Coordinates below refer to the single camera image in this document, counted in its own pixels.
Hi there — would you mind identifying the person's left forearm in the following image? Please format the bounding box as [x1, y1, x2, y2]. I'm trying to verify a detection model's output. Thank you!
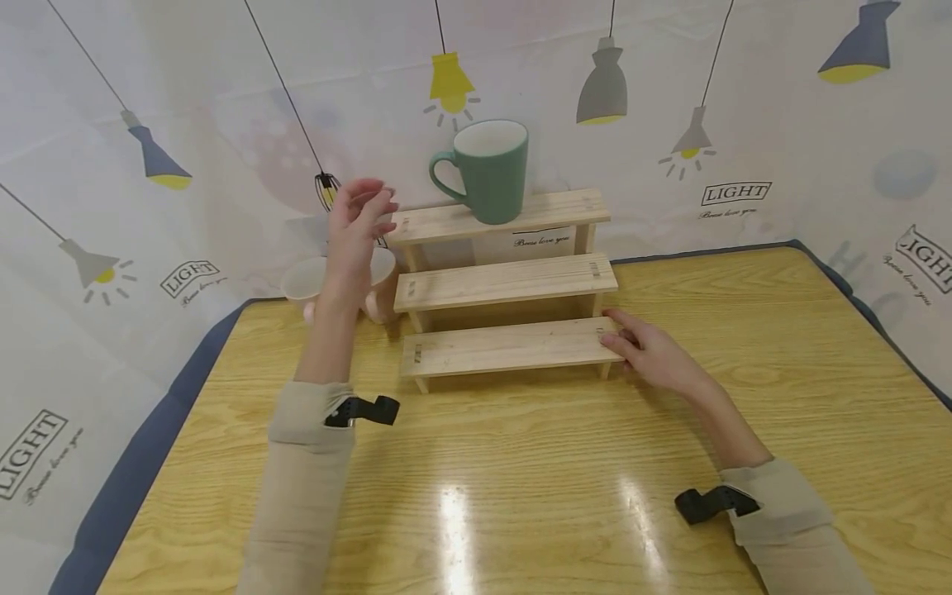
[236, 291, 365, 595]

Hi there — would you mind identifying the wooden three-step shelf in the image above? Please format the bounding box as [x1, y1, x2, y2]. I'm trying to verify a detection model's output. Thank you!
[383, 188, 626, 395]

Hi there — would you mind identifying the green ceramic mug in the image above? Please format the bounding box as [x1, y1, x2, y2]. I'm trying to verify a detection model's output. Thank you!
[428, 119, 531, 226]

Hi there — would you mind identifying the pale pink mug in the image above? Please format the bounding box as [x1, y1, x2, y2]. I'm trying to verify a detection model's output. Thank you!
[280, 245, 400, 326]

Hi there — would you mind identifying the person's left hand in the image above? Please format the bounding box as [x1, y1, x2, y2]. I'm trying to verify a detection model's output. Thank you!
[325, 177, 401, 308]

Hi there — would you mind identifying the person's right forearm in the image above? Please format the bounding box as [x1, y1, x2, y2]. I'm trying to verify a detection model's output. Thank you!
[680, 376, 878, 595]

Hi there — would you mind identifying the person's right hand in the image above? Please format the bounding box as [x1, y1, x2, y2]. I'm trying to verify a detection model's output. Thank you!
[600, 308, 707, 399]

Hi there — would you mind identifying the black wrist band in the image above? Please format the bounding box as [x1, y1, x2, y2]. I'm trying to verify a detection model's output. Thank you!
[324, 395, 402, 430]
[674, 485, 763, 526]

